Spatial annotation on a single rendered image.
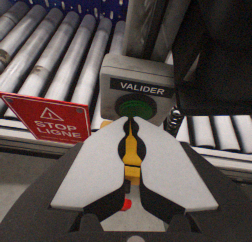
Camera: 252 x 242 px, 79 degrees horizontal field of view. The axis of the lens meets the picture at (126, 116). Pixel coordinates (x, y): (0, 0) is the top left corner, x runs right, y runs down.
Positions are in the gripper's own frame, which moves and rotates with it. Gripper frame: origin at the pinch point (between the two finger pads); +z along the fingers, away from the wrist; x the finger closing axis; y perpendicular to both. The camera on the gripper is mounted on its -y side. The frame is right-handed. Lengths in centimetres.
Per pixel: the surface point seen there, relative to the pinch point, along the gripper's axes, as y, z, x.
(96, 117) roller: 10.9, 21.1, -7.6
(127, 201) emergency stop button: 11.4, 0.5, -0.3
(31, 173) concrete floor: 69, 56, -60
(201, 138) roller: 16.0, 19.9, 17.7
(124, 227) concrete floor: 90, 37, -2
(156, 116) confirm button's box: 0.9, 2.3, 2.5
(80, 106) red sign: 0.9, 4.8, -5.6
